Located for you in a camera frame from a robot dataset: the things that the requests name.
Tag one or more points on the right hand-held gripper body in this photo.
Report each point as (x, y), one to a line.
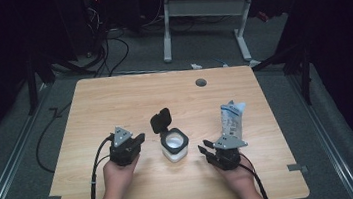
(228, 157)

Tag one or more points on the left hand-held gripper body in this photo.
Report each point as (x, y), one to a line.
(123, 152)

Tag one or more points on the white and blue bag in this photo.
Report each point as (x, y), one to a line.
(232, 120)

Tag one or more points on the clear jar with black lid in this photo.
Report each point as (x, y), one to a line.
(174, 143)

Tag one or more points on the person's right hand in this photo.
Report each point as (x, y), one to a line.
(242, 179)

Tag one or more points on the person's left hand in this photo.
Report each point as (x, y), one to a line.
(120, 179)

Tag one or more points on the white scrap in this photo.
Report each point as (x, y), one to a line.
(196, 66)

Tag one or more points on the black metal stand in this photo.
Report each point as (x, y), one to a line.
(306, 81)
(32, 92)

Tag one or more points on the desk with white legs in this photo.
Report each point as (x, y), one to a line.
(202, 7)

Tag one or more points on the small red object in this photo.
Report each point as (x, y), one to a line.
(263, 16)

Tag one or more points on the metal floor rail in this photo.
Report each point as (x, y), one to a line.
(321, 123)
(11, 165)

